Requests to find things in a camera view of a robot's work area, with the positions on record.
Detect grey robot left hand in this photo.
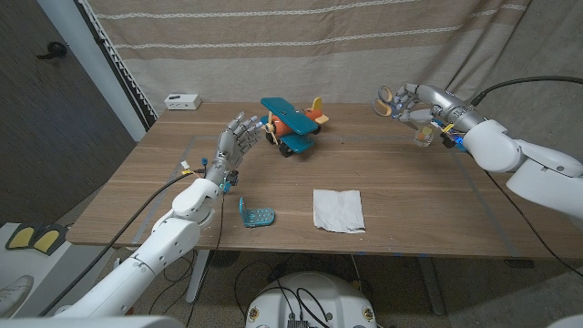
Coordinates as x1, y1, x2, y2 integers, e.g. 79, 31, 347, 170
204, 111, 264, 192

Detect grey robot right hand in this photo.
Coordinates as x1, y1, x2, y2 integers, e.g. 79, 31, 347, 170
391, 82, 484, 134

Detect scissors with tan handles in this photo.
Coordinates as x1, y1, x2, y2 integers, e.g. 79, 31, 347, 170
372, 85, 396, 118

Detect clear drinking glass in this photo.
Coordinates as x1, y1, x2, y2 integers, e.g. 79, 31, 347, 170
413, 120, 437, 148

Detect teal and orange toy airplane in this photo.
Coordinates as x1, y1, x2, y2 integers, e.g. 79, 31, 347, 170
259, 96, 330, 159

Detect teal toy flip phone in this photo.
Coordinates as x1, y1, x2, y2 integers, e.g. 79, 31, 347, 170
238, 196, 276, 229

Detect white tissue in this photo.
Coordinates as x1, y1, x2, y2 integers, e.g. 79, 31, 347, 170
312, 188, 367, 234

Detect white power strip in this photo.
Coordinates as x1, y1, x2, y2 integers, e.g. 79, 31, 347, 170
163, 93, 202, 111

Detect beige striped curtain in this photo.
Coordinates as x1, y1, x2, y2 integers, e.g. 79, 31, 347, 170
75, 0, 532, 131

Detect white table leg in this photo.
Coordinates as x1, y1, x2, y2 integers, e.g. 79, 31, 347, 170
185, 249, 211, 304

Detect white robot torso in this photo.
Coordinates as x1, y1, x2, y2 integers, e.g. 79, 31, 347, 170
244, 271, 378, 328

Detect dark wooden door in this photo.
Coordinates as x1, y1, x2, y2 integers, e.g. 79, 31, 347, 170
0, 0, 138, 227

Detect grey table leg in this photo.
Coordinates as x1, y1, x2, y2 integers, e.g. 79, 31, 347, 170
416, 257, 445, 316

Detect yellow and black foot pedal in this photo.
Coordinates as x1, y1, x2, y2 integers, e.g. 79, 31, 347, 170
34, 223, 68, 256
4, 221, 37, 251

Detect white sneaker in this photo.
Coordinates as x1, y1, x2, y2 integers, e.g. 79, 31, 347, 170
0, 274, 36, 319

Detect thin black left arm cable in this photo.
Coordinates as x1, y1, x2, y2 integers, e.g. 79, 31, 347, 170
184, 192, 225, 328

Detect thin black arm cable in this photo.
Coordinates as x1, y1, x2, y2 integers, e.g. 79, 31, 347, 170
184, 192, 225, 328
482, 170, 583, 279

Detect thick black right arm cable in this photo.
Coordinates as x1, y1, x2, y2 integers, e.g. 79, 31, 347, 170
470, 76, 583, 107

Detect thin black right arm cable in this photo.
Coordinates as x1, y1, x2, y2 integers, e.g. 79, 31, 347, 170
482, 170, 583, 279

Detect white door frame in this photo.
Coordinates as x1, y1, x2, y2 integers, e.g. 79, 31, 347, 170
36, 0, 149, 142

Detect black door handle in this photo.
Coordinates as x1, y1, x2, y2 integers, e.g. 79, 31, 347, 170
36, 40, 68, 60

